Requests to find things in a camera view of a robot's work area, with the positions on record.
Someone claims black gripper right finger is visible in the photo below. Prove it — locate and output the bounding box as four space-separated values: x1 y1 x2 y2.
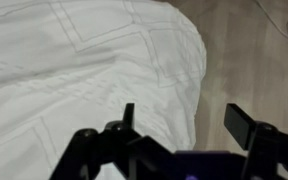
224 103 288 180

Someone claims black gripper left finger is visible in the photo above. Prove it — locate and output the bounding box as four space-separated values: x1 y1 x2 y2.
48 102 198 180

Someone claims white duvet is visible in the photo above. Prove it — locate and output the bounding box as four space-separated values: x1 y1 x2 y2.
0 0 206 180

